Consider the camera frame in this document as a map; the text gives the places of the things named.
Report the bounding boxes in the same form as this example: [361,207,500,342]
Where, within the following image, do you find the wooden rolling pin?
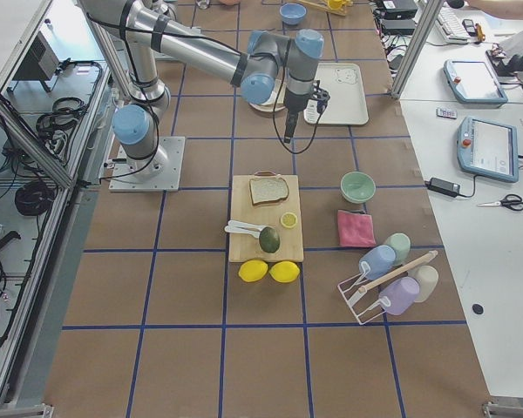
[357,250,438,294]

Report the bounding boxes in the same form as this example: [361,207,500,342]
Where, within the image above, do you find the aluminium frame post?
[391,0,444,99]

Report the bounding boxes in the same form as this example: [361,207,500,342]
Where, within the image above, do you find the green bowl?
[340,172,376,204]

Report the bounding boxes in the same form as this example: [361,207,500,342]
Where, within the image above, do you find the bread slice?
[249,177,289,206]

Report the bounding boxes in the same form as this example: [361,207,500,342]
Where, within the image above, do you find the green cup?
[384,233,411,266]

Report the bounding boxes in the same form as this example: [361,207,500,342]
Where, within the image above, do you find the white plastic spoon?
[224,225,261,239]

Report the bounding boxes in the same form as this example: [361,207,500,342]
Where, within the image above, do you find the cream bear tray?
[316,63,369,125]

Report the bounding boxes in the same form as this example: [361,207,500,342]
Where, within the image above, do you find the whole lemon right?
[269,260,300,283]

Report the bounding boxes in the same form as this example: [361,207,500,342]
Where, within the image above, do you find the white wire cup rack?
[336,270,394,325]

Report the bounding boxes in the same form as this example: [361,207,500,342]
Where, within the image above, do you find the teach pendant near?
[456,117,519,183]

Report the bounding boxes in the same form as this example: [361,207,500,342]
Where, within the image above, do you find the black power adapter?
[425,177,460,198]

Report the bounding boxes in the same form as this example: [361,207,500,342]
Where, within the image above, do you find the blue cup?
[358,245,396,280]

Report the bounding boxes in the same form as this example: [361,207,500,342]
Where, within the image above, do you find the cream round plate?
[249,79,286,113]

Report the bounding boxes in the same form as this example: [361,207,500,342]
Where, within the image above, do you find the beige cup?
[408,265,438,303]

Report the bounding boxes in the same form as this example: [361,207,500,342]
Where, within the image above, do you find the lemon slice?
[280,212,298,229]

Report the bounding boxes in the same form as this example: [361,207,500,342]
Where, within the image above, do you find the wooden cup rack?
[297,0,354,17]

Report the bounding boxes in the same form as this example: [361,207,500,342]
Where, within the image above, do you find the avocado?
[258,226,281,253]

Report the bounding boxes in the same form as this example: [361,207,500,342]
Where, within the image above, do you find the teach pendant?
[443,60,508,107]
[456,117,519,183]

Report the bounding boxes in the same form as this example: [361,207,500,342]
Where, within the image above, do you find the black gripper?
[283,78,330,143]

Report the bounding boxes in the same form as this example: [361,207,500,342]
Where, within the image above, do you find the purple cup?
[378,276,420,315]

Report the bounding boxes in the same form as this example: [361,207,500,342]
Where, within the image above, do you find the whole lemon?
[269,260,300,283]
[238,260,268,283]

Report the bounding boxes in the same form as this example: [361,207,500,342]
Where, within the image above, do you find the whole lemon left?
[238,260,268,283]

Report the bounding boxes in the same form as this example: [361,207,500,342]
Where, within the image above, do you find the yellow mug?
[327,0,346,10]

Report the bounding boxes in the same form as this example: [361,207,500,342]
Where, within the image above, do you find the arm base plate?
[109,136,186,192]

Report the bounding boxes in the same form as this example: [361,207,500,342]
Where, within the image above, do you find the teach pendant far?
[443,60,508,107]

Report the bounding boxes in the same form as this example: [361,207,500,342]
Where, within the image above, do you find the scissors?
[478,193,523,212]

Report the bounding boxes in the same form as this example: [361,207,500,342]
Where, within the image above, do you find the blue bowl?
[279,3,307,26]

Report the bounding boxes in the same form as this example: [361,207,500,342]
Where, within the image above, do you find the pink cloth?
[337,210,376,248]

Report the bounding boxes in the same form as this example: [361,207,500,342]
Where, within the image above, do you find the wooden cutting board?
[228,173,305,264]

